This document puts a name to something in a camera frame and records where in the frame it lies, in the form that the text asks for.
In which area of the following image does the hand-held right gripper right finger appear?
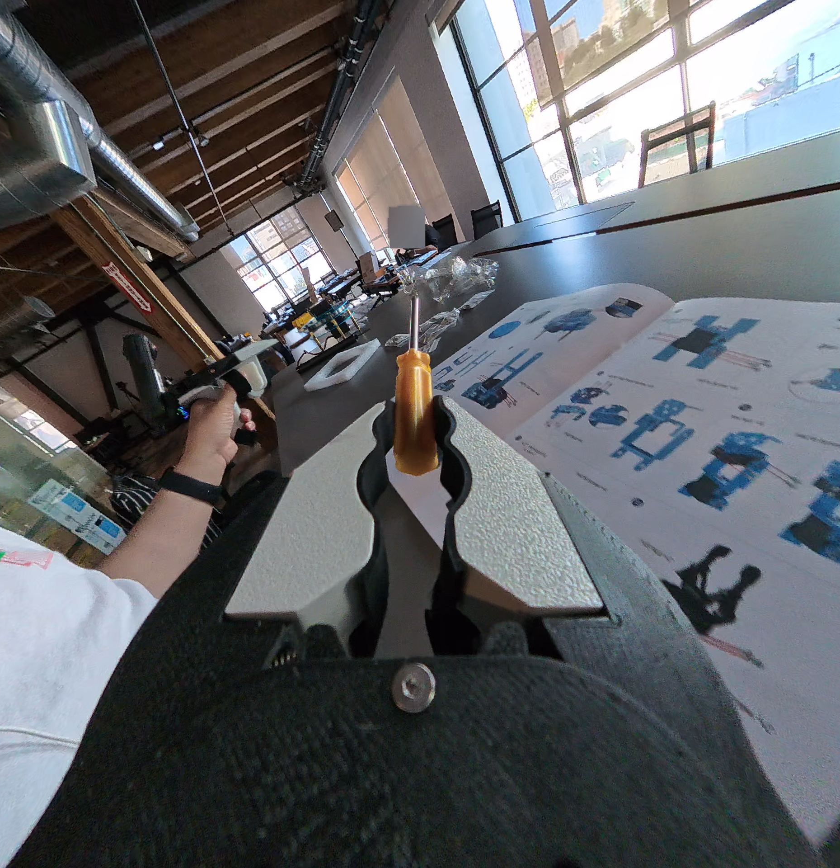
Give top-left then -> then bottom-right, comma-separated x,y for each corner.
425,396 -> 607,657

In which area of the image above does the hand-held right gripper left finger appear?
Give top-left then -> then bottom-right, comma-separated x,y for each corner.
223,400 -> 394,659

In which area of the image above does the orange-handled screwdriver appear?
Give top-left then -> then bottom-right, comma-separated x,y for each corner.
391,293 -> 441,474

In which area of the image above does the person's left forearm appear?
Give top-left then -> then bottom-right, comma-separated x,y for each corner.
98,475 -> 224,601

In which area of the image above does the black desk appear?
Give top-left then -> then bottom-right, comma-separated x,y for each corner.
271,129 -> 840,868

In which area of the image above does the person's left hand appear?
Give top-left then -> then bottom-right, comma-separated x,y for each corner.
172,388 -> 257,486

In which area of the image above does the black cylinder device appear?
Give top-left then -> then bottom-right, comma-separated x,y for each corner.
122,331 -> 166,435

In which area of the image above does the small-paned window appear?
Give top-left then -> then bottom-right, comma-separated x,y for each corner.
223,210 -> 333,313

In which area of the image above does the black wristband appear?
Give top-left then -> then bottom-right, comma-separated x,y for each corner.
157,467 -> 225,506

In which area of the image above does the red white sign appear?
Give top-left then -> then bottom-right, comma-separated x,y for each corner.
101,261 -> 153,314

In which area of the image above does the striped black white cloth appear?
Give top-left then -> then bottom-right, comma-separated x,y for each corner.
111,475 -> 221,543

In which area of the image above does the group of small screw bags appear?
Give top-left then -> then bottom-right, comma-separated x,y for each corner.
385,290 -> 495,350

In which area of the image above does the open instruction manual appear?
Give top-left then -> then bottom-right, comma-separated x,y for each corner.
391,283 -> 840,845

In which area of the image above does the white blue carton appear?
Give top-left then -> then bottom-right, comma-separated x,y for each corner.
28,478 -> 89,523
74,515 -> 126,553

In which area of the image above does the large crumpled clear plastic bag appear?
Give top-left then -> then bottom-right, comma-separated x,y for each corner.
396,256 -> 500,302

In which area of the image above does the beige roller blind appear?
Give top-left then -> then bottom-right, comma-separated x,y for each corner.
337,78 -> 434,248

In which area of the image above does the black ceiling pipe bundle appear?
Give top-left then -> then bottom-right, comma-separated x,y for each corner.
296,0 -> 395,192

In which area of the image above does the person's white shirt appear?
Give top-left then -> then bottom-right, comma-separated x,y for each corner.
0,522 -> 160,868

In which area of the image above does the wooden chair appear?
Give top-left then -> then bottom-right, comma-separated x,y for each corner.
638,102 -> 718,189

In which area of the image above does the large-paned window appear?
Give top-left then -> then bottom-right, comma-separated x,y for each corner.
454,0 -> 840,208

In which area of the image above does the wooden support post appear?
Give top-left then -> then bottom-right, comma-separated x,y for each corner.
54,200 -> 278,435

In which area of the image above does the white foam frame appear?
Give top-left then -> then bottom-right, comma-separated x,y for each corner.
303,339 -> 381,393

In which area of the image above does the silver metal air duct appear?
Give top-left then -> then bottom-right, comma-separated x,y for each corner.
0,14 -> 200,241

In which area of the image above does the desk cable hatch cover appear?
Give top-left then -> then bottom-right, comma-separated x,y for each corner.
535,202 -> 634,228

